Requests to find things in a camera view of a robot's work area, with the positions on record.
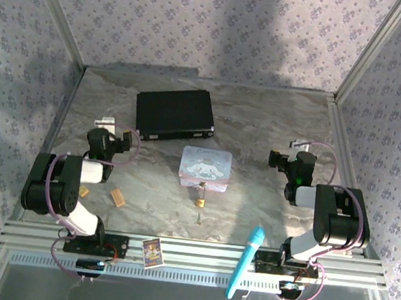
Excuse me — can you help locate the pastel cartoon tin box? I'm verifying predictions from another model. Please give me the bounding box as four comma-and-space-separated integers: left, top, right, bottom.
176, 144, 234, 194

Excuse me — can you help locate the long wooden block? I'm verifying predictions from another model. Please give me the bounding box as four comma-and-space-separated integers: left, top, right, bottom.
108, 188, 127, 209

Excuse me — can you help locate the black hard case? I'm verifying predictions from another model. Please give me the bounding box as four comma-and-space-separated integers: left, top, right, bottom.
132, 82, 220, 149

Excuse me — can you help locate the blue marker pen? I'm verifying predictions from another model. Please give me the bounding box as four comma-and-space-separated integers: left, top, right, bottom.
225, 223, 266, 300

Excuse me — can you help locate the colourful picture card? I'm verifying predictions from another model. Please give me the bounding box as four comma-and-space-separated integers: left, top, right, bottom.
139, 236, 166, 270

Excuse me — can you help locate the black left electronics module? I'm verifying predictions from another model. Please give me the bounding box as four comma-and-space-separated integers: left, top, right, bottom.
75, 257, 106, 279

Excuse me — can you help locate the black electronics module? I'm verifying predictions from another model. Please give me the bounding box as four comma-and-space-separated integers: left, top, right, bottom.
277, 280, 305, 300
75, 257, 106, 279

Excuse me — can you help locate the black right electronics module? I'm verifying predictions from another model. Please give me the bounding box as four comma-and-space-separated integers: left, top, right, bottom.
277, 280, 305, 300

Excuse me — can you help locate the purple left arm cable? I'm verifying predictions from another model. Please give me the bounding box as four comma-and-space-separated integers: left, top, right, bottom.
34, 117, 143, 287

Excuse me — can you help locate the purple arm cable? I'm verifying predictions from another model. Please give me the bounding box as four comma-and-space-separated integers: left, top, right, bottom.
279, 140, 375, 300
34, 117, 143, 287

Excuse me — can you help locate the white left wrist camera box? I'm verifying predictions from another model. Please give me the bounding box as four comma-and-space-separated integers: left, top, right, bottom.
93, 114, 117, 131

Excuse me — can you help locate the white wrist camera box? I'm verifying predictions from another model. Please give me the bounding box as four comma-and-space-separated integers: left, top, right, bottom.
288, 138, 312, 152
93, 114, 117, 131

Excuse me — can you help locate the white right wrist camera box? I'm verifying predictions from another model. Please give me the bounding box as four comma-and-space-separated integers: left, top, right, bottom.
288, 138, 312, 152

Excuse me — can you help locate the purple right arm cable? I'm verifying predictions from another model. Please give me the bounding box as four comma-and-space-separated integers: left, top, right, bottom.
279, 140, 375, 300

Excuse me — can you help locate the aluminium side rail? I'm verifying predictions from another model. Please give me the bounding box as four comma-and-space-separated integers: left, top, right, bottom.
310, 95, 397, 263
7, 60, 86, 229

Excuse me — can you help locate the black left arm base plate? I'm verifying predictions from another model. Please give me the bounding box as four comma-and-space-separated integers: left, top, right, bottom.
62, 228, 130, 260

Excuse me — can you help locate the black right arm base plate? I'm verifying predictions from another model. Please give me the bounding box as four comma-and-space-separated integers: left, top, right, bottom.
253, 250, 321, 280

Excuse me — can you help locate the aluminium slotted frame rail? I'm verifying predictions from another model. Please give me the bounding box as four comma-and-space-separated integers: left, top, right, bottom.
0, 217, 389, 292

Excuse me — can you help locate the aluminium corner post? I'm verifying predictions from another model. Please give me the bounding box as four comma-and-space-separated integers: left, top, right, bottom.
17, 0, 95, 70
335, 0, 401, 107

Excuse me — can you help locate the perforated grey cable tray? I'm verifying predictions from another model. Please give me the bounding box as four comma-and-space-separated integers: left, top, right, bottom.
8, 249, 379, 300

